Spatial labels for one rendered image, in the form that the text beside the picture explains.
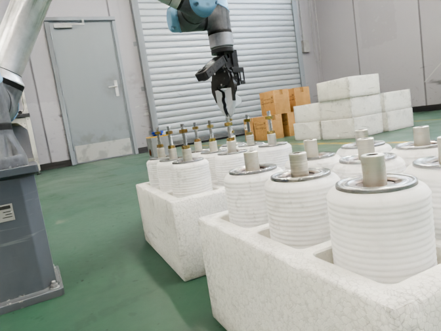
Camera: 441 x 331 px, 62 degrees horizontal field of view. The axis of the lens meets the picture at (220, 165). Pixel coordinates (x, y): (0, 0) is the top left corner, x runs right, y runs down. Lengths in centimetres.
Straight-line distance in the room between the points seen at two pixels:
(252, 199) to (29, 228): 54
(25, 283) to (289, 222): 66
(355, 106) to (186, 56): 359
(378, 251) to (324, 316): 8
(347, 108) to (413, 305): 320
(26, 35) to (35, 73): 482
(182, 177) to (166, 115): 529
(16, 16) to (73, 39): 496
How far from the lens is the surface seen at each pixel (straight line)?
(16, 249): 93
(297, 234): 45
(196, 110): 632
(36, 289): 95
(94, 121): 590
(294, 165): 47
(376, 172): 38
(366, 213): 35
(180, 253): 82
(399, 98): 393
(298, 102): 493
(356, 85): 351
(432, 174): 45
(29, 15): 112
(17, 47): 110
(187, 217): 81
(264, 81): 708
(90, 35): 612
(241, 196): 54
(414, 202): 36
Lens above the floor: 34
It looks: 7 degrees down
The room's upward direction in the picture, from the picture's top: 9 degrees counter-clockwise
